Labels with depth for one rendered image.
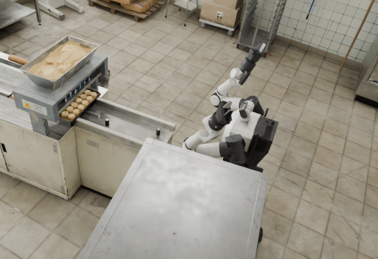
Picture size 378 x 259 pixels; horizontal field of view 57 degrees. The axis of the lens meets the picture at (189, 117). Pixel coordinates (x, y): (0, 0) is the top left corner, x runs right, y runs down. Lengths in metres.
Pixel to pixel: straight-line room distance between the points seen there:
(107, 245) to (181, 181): 0.33
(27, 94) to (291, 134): 3.00
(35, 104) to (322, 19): 4.62
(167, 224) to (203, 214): 0.12
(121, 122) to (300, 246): 1.92
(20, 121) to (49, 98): 0.46
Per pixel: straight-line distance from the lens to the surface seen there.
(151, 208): 1.17
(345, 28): 6.08
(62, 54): 2.86
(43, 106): 2.61
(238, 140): 2.03
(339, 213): 3.88
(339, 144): 4.61
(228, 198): 1.23
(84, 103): 2.94
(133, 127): 2.83
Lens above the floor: 2.79
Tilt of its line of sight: 41 degrees down
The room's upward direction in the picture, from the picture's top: 9 degrees clockwise
